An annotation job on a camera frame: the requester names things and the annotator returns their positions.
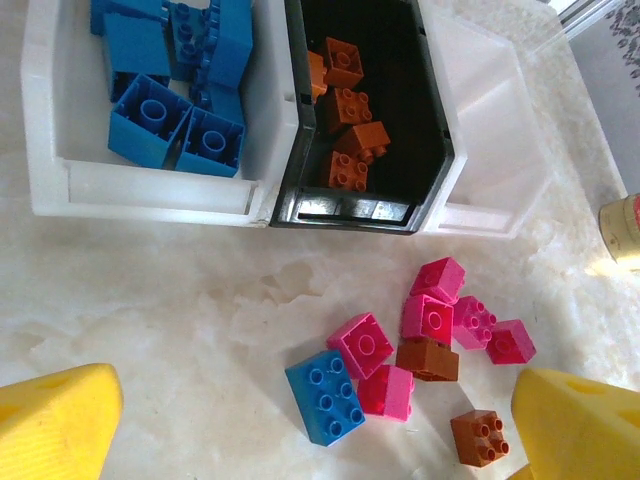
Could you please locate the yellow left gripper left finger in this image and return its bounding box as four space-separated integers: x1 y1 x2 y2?
0 362 125 480

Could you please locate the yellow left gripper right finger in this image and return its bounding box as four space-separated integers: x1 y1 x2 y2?
505 367 640 480

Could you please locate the orange lego brick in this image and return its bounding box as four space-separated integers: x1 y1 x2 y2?
306 49 330 103
395 338 461 384
333 120 392 165
323 35 363 87
321 149 371 194
319 87 375 135
449 408 512 470

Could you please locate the pink lego brick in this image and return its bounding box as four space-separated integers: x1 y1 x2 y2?
401 293 456 347
325 311 397 381
451 294 499 352
483 318 538 367
409 256 468 306
356 363 416 424

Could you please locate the round red and gold tin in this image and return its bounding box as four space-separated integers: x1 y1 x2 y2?
598 192 640 275

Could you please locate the white plastic bin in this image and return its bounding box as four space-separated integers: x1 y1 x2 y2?
19 0 301 232
414 0 554 240

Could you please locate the blue six-stud lego brick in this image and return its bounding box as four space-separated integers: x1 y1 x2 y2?
283 348 368 447

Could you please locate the black plastic bin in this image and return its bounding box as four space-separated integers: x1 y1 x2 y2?
268 0 469 236

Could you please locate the aluminium frame rail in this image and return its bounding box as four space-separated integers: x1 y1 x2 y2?
527 0 634 57

